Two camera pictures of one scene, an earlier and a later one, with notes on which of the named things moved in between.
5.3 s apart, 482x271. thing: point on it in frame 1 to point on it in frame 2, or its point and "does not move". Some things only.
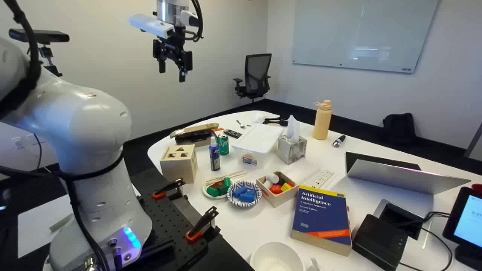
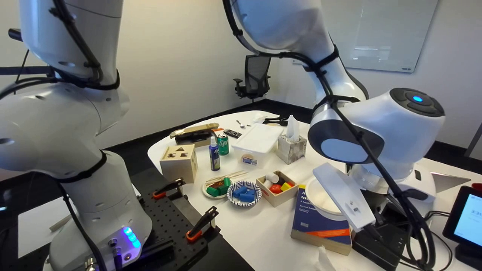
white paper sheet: [260, 139] does not move
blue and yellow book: [322, 221] does not move
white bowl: [276, 257] to [323, 201]
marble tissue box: [291, 147] does not move
